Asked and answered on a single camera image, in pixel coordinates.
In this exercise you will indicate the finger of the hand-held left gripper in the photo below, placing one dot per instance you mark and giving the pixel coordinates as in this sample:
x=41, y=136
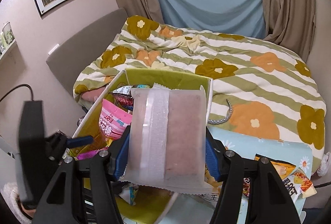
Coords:
x=80, y=141

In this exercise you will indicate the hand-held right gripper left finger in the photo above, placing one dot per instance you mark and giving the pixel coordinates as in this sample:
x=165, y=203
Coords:
x=120, y=162

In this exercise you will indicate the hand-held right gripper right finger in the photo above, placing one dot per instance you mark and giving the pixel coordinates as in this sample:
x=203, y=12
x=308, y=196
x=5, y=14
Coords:
x=212, y=164

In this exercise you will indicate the yellow snack packet dark print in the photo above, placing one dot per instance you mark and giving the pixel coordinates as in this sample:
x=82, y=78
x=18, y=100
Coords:
x=99, y=140

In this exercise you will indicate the pink striped snack packet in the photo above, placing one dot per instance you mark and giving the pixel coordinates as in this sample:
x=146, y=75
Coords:
x=113, y=120

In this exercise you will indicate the pale purple snack packet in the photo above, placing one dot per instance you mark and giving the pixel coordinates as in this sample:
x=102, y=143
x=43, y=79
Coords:
x=181, y=131

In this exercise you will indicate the green cardboard box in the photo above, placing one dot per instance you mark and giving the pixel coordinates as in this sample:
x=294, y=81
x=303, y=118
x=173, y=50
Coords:
x=165, y=79

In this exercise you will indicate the yellow snack packet food picture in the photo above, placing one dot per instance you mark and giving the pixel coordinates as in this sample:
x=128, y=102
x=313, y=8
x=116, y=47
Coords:
x=210, y=196

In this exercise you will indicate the teal and white snack packet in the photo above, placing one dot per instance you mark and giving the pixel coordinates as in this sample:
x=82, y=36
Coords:
x=132, y=193

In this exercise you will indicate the pink pillow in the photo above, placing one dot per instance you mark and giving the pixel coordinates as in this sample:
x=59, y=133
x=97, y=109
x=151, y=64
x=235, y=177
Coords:
x=90, y=96

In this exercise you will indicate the white fluffy cushion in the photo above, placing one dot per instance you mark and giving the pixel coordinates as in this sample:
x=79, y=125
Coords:
x=10, y=193

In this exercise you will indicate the floral light blue tablecloth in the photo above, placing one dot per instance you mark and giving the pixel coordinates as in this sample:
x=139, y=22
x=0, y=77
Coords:
x=258, y=146

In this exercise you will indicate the yellow snack packet orange print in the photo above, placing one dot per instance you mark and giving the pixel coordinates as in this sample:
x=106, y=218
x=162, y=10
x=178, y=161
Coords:
x=297, y=180

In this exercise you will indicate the striped floral blanket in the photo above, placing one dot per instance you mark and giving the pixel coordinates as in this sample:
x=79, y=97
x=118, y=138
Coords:
x=245, y=79

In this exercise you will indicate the grey padded headboard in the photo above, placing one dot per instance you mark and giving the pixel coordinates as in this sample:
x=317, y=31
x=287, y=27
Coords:
x=85, y=45

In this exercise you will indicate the crumpled white tissue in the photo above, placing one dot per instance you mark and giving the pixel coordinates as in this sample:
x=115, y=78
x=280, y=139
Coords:
x=324, y=164

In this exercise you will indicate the printed white mug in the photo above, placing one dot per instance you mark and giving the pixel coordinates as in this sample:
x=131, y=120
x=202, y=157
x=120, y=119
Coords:
x=7, y=32

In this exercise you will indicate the light blue hanging cloth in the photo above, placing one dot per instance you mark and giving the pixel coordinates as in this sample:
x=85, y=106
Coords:
x=209, y=4

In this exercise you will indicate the white wall socket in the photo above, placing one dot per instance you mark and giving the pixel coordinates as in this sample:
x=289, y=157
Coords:
x=53, y=49

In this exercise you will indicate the white wall shelf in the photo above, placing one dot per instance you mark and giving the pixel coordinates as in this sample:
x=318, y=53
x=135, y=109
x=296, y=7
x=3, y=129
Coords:
x=9, y=52

